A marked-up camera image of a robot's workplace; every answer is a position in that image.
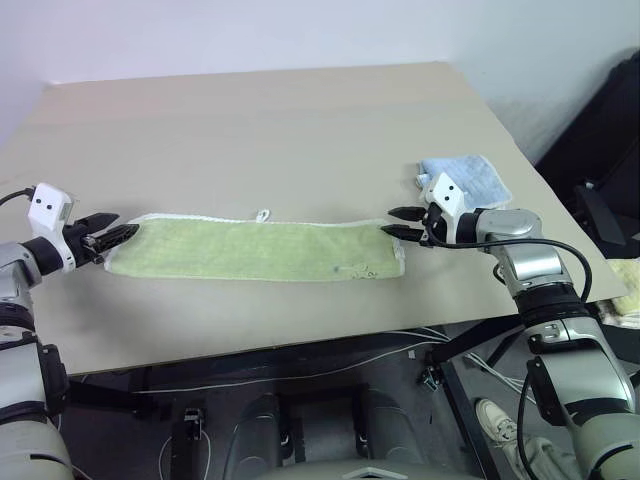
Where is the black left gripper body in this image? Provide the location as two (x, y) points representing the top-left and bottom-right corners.
(61, 222), (109, 266)

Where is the thin white looped cable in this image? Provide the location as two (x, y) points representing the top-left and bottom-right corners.
(157, 428), (212, 480)

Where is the long white cable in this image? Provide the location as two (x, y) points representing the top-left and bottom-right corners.
(133, 326), (454, 397)

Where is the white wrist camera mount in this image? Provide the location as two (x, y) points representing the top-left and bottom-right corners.
(423, 171), (470, 243)
(27, 183), (77, 272)

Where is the black table frame bar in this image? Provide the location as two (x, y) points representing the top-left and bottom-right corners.
(431, 313), (532, 367)

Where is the folded blue towel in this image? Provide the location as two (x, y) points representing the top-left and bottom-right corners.
(413, 154), (513, 212)

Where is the green towel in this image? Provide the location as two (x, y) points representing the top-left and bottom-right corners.
(103, 208), (407, 282)

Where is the patterned white cloth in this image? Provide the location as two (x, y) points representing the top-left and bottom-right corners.
(596, 297), (640, 330)

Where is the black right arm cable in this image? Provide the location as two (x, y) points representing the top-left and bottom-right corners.
(424, 236), (594, 305)

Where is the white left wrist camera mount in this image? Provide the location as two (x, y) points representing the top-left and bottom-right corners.
(27, 183), (77, 272)

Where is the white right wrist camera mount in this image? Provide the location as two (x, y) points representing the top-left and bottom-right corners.
(423, 171), (470, 243)

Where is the dark rounded robot leg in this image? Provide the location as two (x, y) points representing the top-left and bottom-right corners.
(355, 386), (432, 462)
(233, 391), (312, 467)

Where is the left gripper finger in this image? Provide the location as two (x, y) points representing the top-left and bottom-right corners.
(93, 223), (141, 253)
(82, 212), (122, 233)

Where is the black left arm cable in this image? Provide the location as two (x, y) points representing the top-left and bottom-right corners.
(0, 187), (35, 207)

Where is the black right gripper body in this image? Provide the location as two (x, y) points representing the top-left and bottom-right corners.
(419, 201), (452, 248)

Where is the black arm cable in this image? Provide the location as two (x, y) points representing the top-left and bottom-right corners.
(0, 187), (35, 207)
(424, 236), (594, 305)

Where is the black chair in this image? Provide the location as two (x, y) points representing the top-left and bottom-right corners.
(533, 46), (640, 261)

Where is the pale yellow cloth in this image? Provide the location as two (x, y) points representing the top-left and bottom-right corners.
(610, 256), (640, 302)

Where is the white sneaker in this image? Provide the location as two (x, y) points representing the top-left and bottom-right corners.
(474, 397), (519, 445)

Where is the grey trouser leg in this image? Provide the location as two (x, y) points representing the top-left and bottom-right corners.
(499, 436), (585, 480)

